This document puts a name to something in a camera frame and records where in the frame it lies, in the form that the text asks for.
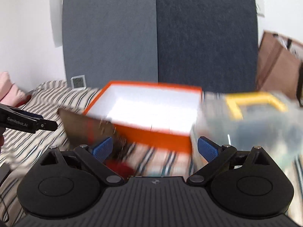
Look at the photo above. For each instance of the small white desk clock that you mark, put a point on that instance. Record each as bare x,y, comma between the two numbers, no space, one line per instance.
78,82

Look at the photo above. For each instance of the light grey wall panel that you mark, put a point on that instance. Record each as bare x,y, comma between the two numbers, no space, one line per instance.
106,40

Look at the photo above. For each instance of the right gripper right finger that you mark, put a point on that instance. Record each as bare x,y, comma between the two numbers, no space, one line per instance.
218,158

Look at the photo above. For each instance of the olive striped zipper pouch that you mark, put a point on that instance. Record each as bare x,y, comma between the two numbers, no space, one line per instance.
84,130

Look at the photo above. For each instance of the clear plastic box yellow handle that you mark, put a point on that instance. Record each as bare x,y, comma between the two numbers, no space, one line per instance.
244,120

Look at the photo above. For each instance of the brown paper shopping bag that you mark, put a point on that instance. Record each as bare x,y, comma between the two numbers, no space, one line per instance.
279,66

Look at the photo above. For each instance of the pink pillow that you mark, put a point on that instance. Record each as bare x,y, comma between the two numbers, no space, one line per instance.
10,94

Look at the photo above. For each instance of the red plush toy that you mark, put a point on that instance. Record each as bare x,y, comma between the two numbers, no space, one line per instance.
120,168

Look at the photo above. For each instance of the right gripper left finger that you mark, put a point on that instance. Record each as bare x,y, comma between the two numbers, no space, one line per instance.
93,158

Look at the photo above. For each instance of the orange cardboard box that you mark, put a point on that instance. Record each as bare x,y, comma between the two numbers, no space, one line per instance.
158,115

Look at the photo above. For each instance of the dark blue wall panel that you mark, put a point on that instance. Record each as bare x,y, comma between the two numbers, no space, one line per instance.
212,44

